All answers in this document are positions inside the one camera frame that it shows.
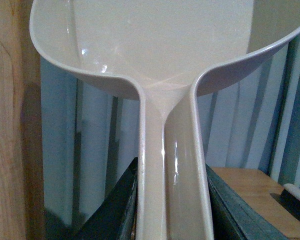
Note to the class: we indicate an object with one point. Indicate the light grey curtain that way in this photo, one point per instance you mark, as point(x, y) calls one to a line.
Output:
point(90, 137)

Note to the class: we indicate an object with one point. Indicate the white hand brush black bristles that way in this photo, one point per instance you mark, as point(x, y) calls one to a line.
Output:
point(289, 199)

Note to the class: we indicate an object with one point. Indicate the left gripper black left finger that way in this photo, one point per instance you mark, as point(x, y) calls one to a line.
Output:
point(114, 219)

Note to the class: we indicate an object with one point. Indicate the light wooden cabinet side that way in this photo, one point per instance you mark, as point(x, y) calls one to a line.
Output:
point(22, 213)

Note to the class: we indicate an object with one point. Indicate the white plastic dustpan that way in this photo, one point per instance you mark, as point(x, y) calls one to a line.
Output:
point(165, 53)

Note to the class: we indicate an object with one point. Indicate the wooden nightstand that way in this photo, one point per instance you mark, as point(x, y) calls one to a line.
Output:
point(262, 194)

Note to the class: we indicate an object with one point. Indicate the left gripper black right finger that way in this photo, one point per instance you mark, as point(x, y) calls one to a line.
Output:
point(233, 218)

